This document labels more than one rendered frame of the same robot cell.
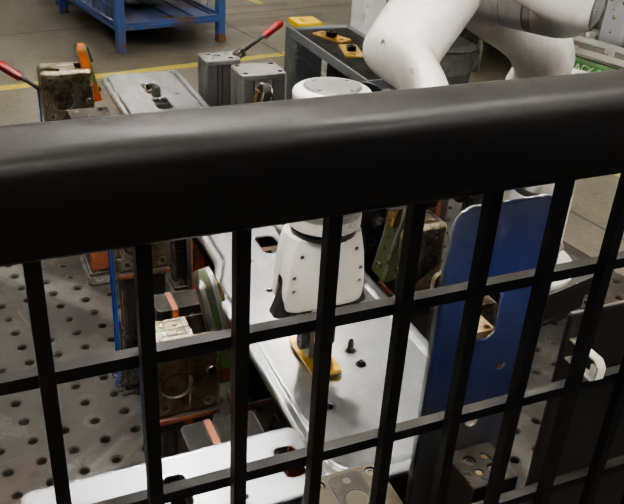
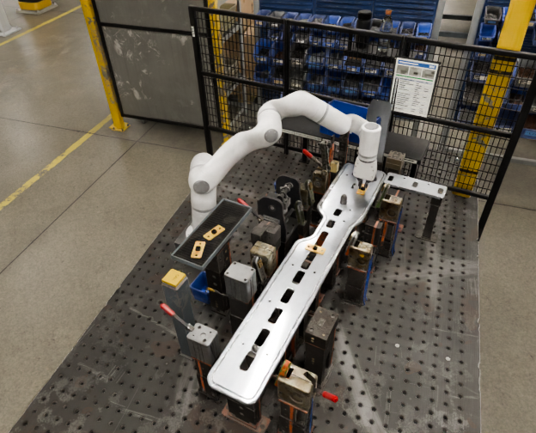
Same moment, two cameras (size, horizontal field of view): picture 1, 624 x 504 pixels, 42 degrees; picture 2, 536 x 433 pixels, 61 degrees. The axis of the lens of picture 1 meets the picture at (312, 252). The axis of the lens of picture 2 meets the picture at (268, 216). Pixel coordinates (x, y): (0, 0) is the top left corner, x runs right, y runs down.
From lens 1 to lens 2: 2.57 m
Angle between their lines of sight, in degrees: 94
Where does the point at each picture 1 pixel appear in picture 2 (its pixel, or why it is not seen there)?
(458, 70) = not seen: outside the picture
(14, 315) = (377, 363)
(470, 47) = not seen: outside the picture
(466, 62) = not seen: outside the picture
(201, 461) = (406, 186)
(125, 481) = (423, 190)
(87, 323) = (353, 338)
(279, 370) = (373, 192)
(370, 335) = (343, 187)
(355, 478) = (392, 156)
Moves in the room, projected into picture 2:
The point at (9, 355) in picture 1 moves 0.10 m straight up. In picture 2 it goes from (392, 341) to (395, 326)
